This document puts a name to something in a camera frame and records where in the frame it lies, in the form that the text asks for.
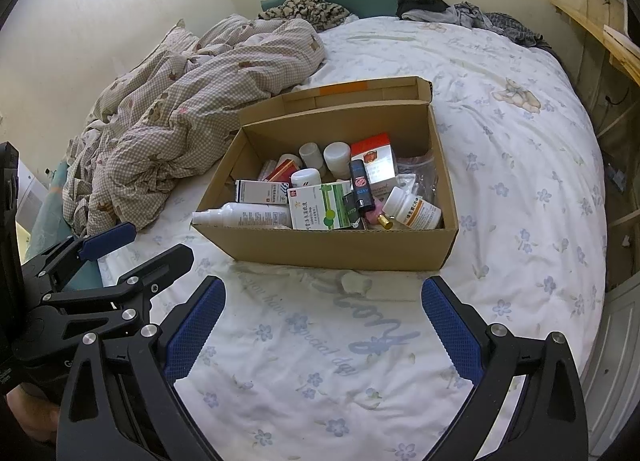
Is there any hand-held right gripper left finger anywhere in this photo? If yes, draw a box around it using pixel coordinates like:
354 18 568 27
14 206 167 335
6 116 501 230
56 276 227 461

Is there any white round lid bottle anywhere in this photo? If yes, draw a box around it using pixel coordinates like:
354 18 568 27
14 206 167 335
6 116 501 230
323 142 352 179

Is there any checked beige quilt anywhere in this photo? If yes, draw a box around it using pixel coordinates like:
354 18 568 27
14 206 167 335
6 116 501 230
62 13 327 234

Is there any green white medicine box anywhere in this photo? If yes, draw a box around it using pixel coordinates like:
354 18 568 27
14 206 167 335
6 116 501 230
287 181 353 231

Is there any black green small box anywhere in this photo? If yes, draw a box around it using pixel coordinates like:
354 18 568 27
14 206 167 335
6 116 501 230
342 193 366 229

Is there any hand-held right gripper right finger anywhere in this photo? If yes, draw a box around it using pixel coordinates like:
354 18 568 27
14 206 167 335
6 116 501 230
421 275 590 461

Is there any white wide lid jar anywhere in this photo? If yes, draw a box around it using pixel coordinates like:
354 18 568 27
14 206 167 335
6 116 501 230
291 168 322 188

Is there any clear plastic bag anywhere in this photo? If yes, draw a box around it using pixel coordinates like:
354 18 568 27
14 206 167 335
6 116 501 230
392 148 438 202

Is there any white blue medicine box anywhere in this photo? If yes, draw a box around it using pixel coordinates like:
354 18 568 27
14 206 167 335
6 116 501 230
235 179 291 205

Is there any red white medicine box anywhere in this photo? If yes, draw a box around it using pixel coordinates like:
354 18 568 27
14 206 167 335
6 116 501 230
350 132 398 186

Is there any black garment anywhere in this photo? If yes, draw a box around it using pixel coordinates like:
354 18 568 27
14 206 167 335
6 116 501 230
397 0 451 19

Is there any teal bed side rail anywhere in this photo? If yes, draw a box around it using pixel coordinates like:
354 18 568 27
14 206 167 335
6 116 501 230
30 161 103 292

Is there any leopard print cloth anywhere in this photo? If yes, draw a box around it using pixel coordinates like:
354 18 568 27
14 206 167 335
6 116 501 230
257 0 351 32

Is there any white plastic bottle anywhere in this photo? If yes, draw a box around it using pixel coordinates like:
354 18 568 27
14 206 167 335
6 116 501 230
299 142 326 174

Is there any grey plaid garment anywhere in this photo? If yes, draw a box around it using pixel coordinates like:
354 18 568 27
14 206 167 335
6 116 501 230
402 2 551 49

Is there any white floral bed sheet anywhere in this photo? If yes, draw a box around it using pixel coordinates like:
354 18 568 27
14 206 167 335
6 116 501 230
97 16 608 461

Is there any white bottle orange label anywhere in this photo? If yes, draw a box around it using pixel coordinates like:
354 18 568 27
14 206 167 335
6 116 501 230
384 186 444 230

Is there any wooden desk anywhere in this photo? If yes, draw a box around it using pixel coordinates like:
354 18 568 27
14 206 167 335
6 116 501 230
550 0 640 86

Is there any small red box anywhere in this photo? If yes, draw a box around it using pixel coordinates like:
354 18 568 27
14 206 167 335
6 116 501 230
260 154 303 182

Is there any brown cardboard box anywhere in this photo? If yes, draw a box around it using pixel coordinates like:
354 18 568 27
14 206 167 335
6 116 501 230
191 76 460 273

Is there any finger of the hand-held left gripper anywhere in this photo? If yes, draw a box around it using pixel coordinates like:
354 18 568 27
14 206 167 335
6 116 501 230
22 222 137 292
42 243 195 323

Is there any white spray bottle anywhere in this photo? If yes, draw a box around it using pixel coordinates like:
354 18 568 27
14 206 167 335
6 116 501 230
192 202 292 229

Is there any black small canister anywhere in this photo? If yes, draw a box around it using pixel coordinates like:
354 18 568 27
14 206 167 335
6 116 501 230
349 159 375 212

